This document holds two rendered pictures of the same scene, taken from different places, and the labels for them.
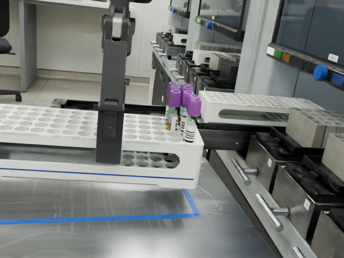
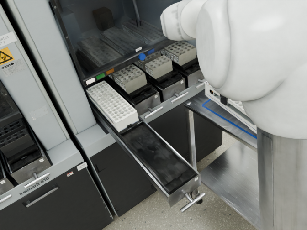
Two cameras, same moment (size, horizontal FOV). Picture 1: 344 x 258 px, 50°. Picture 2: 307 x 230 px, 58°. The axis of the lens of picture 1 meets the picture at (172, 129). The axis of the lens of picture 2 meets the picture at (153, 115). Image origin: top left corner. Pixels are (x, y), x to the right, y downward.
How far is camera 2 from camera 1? 133 cm
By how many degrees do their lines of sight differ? 87
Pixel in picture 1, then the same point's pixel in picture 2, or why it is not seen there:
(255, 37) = (44, 96)
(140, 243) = not seen: hidden behind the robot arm
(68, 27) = not seen: outside the picture
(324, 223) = (190, 76)
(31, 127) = not seen: hidden behind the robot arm
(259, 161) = (148, 103)
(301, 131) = (137, 83)
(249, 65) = (52, 112)
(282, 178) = (166, 91)
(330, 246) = (194, 78)
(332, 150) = (157, 71)
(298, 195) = (177, 84)
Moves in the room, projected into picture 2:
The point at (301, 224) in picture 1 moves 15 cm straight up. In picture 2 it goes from (182, 88) to (180, 61)
